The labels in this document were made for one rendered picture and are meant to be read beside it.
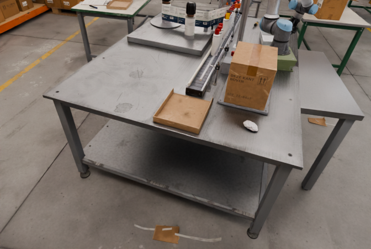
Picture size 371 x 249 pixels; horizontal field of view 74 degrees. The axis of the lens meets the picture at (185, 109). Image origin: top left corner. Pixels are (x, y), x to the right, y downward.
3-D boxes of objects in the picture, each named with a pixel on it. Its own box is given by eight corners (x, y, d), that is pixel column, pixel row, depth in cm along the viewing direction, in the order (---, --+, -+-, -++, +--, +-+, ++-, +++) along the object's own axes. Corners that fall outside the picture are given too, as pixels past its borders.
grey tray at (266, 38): (259, 35, 237) (260, 30, 234) (280, 36, 235) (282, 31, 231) (261, 46, 216) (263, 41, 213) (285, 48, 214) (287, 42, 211)
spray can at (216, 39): (211, 53, 192) (215, 27, 179) (217, 54, 191) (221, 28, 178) (210, 56, 188) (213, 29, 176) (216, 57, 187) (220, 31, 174)
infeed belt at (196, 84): (233, 16, 278) (234, 12, 275) (240, 17, 276) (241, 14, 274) (187, 93, 155) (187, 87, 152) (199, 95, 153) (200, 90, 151)
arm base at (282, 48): (269, 46, 203) (271, 34, 197) (287, 48, 199) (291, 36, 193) (268, 53, 191) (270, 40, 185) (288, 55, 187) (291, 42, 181)
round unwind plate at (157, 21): (158, 16, 254) (158, 14, 254) (186, 20, 248) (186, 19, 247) (144, 25, 232) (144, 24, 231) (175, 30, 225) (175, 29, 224)
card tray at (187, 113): (173, 93, 156) (173, 87, 153) (212, 102, 150) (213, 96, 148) (153, 121, 134) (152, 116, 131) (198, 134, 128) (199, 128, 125)
